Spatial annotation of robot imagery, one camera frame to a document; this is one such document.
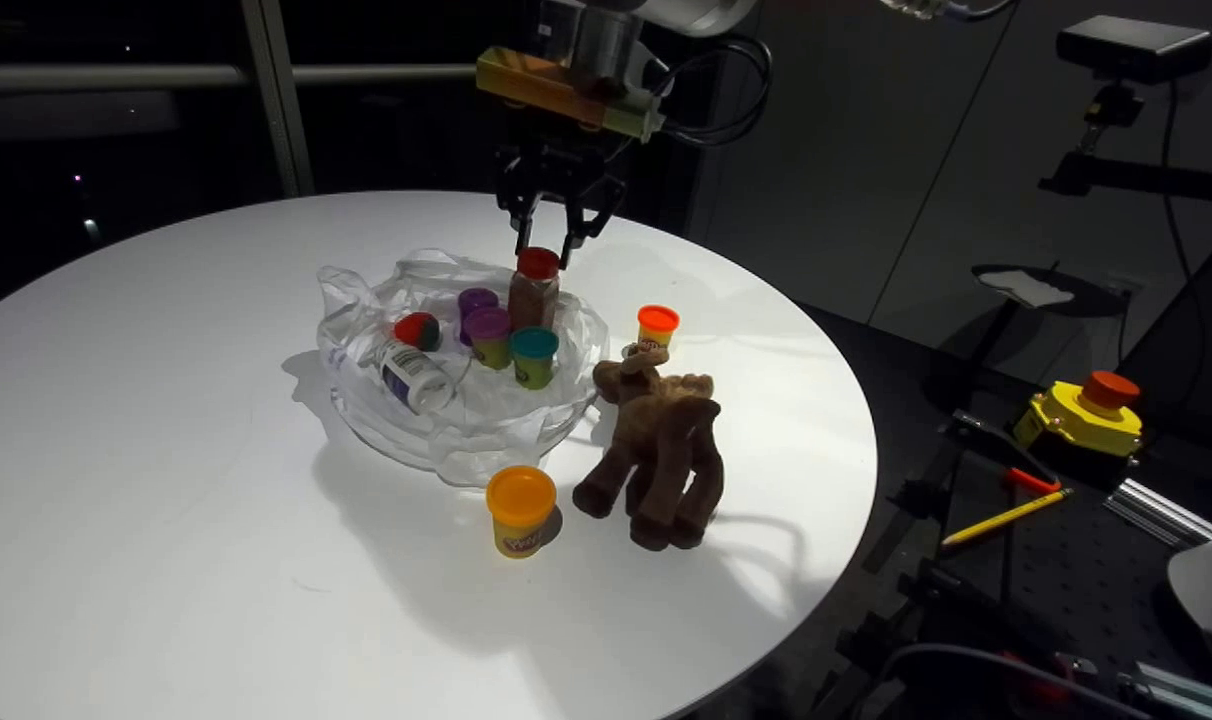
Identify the black camera on stand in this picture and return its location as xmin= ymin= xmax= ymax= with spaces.
xmin=1054 ymin=7 xmax=1212 ymax=88

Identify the clear cable with connector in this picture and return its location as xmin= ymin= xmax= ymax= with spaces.
xmin=882 ymin=0 xmax=1013 ymax=24

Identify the brown plush moose toy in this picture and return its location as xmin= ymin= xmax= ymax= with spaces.
xmin=569 ymin=338 xmax=732 ymax=555

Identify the orange cup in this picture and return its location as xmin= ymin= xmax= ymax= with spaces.
xmin=483 ymin=461 xmax=565 ymax=564

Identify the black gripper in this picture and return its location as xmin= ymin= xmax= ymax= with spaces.
xmin=494 ymin=122 xmax=637 ymax=273

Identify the yellow emergency stop button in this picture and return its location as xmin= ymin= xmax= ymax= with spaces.
xmin=1009 ymin=364 xmax=1152 ymax=467

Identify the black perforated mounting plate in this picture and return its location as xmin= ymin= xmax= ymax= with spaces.
xmin=897 ymin=436 xmax=1212 ymax=720

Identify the red-orange lid play dough tub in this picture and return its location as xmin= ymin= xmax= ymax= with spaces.
xmin=633 ymin=300 xmax=684 ymax=364

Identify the aluminium extrusion rail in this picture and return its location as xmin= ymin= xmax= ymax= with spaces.
xmin=1122 ymin=656 xmax=1212 ymax=720

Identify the pink lid play dough tub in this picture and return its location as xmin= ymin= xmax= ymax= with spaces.
xmin=467 ymin=302 xmax=519 ymax=376

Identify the grey floor cable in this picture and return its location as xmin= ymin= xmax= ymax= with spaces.
xmin=882 ymin=636 xmax=1157 ymax=720

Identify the white plastic bag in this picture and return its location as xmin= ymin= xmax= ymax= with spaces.
xmin=313 ymin=248 xmax=617 ymax=491

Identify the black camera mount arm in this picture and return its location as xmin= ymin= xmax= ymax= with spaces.
xmin=1038 ymin=77 xmax=1212 ymax=206

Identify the teal lid play dough tub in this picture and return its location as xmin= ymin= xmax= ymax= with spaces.
xmin=504 ymin=322 xmax=565 ymax=394

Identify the yellow pencil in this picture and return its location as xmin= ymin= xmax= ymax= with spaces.
xmin=938 ymin=484 xmax=1078 ymax=553

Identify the light vertical window post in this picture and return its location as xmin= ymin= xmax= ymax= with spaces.
xmin=235 ymin=0 xmax=321 ymax=200

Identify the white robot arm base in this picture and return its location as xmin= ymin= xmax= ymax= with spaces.
xmin=1165 ymin=525 xmax=1212 ymax=692

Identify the metal window railing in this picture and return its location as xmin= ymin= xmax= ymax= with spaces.
xmin=0 ymin=54 xmax=416 ymax=99

